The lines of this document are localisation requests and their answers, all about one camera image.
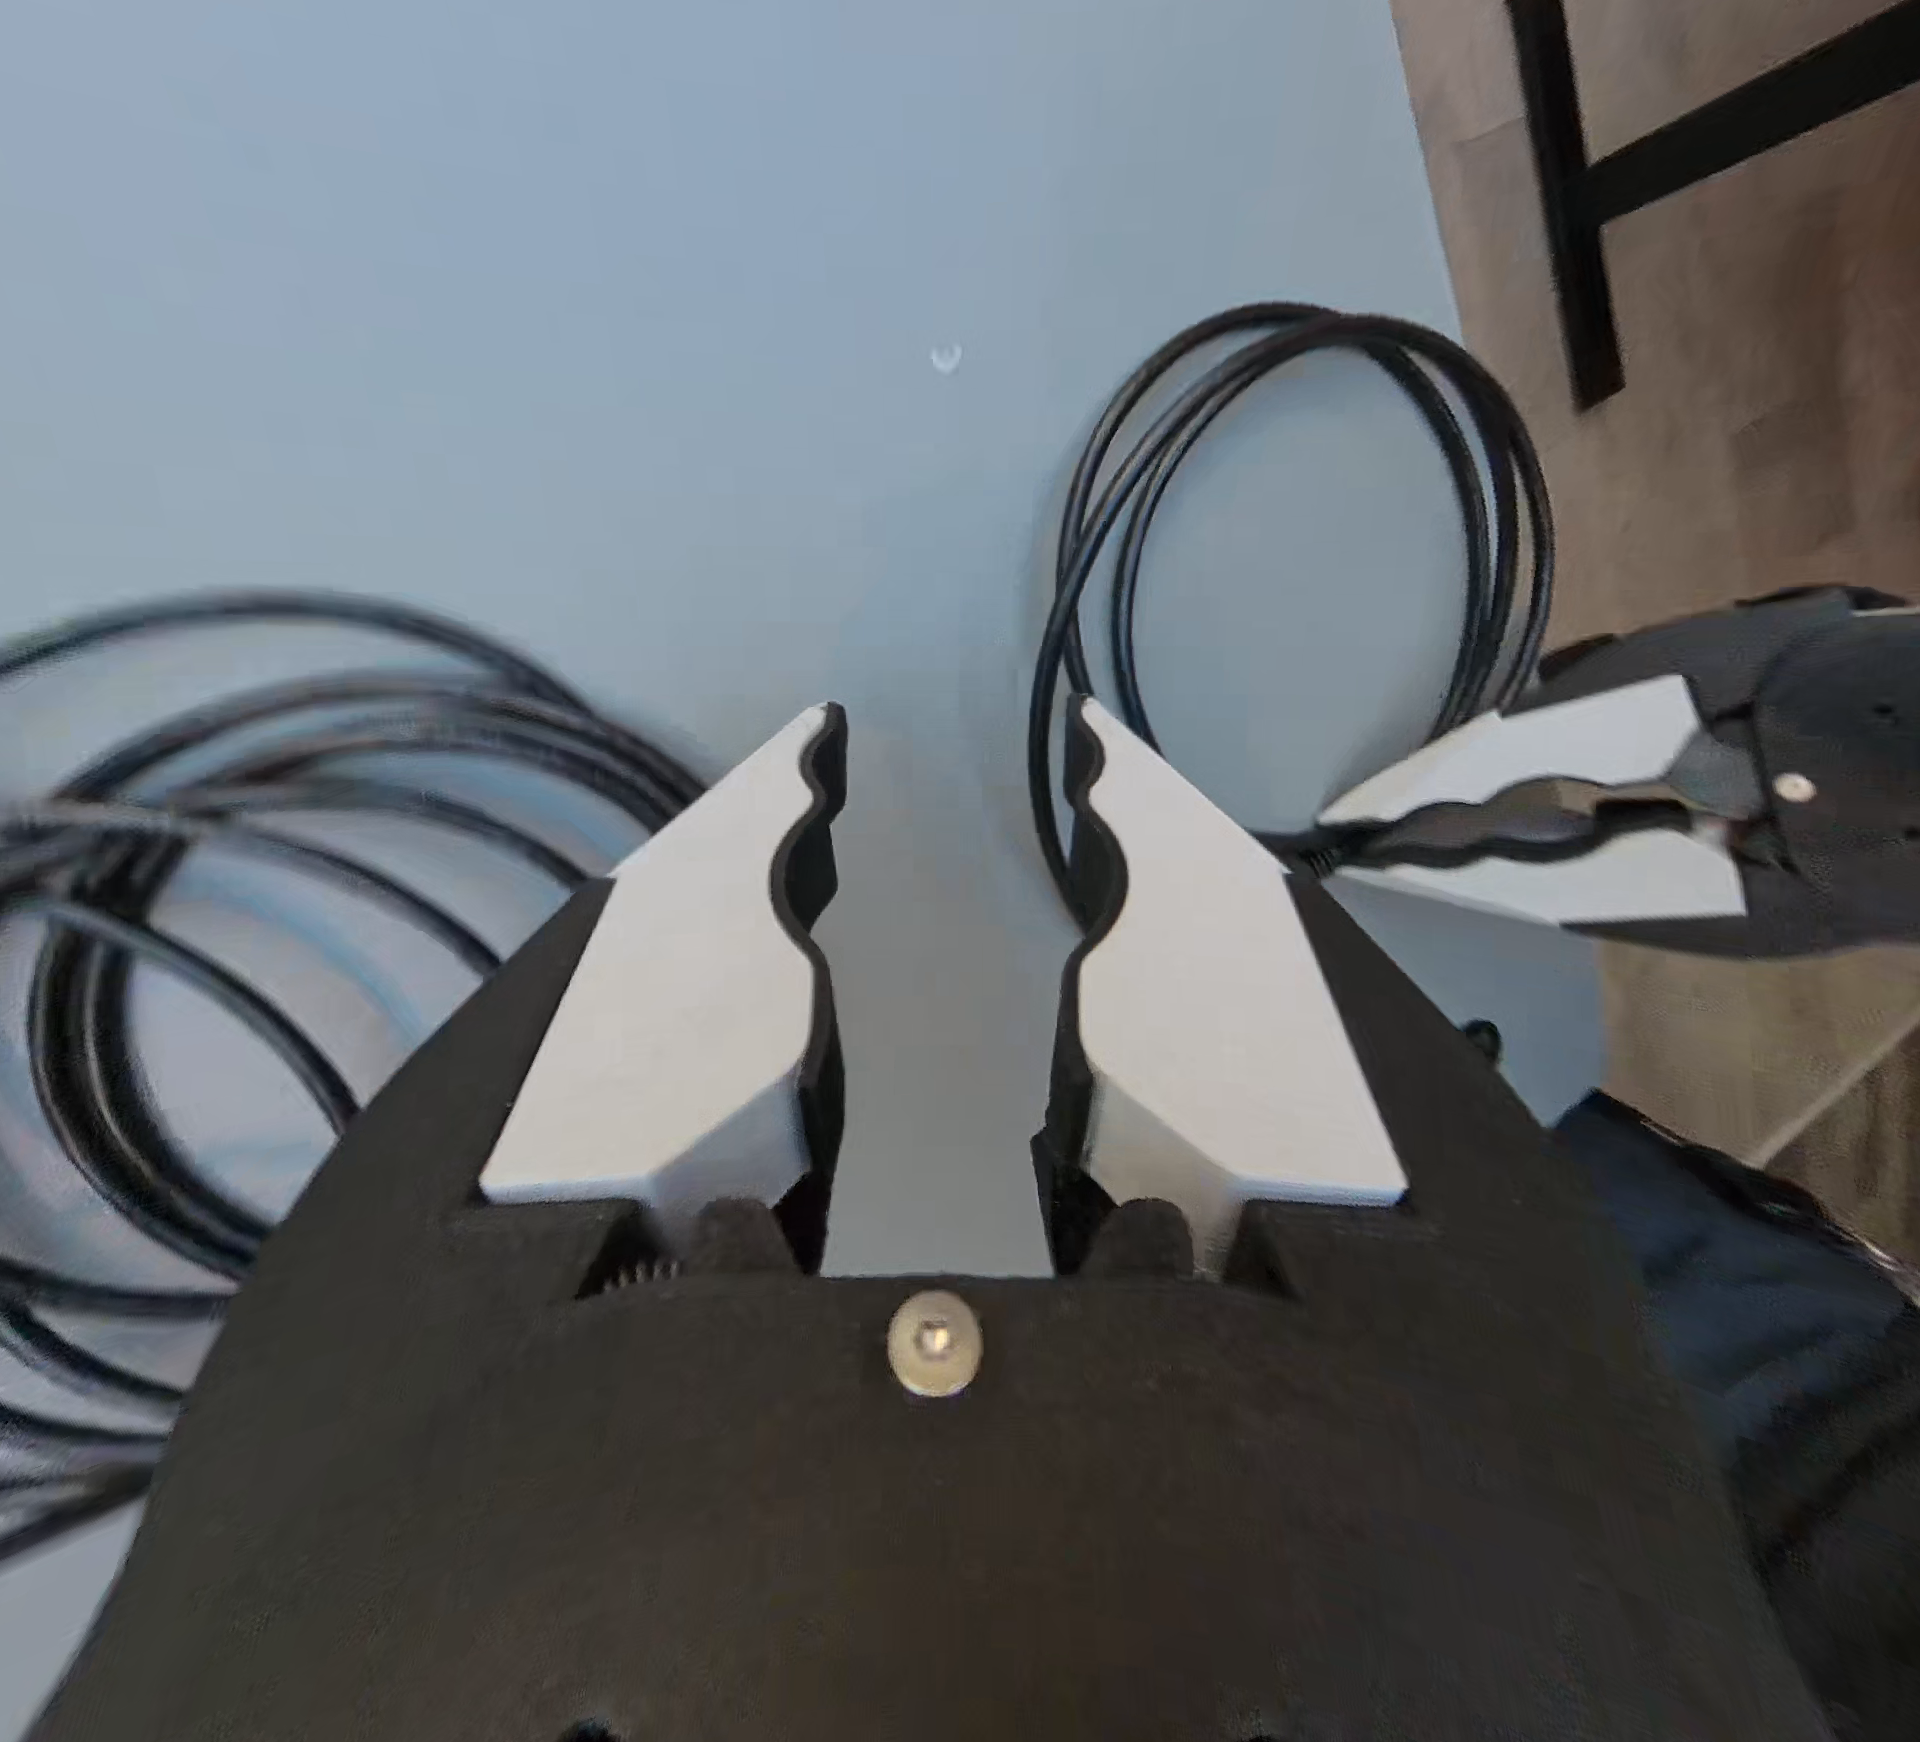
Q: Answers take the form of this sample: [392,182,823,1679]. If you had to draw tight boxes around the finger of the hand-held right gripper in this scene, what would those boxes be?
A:
[1315,671,1712,859]
[1317,804,1752,931]

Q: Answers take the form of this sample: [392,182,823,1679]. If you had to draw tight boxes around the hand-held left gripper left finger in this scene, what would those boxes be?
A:
[478,700,851,1277]

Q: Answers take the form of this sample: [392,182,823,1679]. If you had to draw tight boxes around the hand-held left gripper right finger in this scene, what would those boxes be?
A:
[1030,694,1412,1277]

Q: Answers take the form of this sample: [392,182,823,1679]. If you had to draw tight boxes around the black ethernet cable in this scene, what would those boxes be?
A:
[0,300,1559,1572]

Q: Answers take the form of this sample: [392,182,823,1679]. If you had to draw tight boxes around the black metal desk foot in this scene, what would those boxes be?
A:
[1505,0,1920,412]

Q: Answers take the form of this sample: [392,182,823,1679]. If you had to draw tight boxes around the grey desk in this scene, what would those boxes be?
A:
[0,0,1620,1742]

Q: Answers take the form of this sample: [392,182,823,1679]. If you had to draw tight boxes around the person's dark pants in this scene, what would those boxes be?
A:
[1553,1089,1920,1742]

